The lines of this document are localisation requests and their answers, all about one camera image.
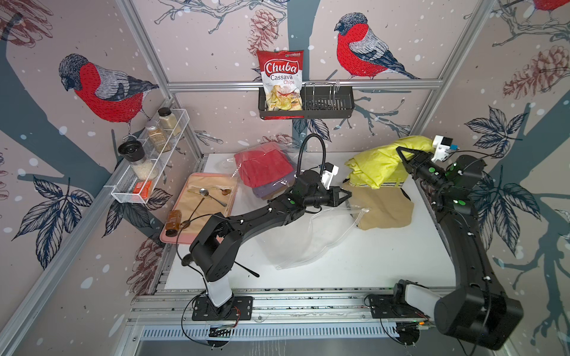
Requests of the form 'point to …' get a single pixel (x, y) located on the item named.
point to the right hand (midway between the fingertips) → (394, 147)
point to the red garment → (264, 164)
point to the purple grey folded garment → (274, 187)
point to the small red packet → (142, 188)
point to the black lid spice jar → (142, 167)
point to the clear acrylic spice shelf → (121, 190)
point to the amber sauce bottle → (174, 221)
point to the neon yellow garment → (384, 167)
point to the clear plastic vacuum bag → (315, 233)
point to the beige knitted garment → (381, 208)
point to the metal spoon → (205, 192)
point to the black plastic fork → (257, 275)
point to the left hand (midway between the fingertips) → (356, 192)
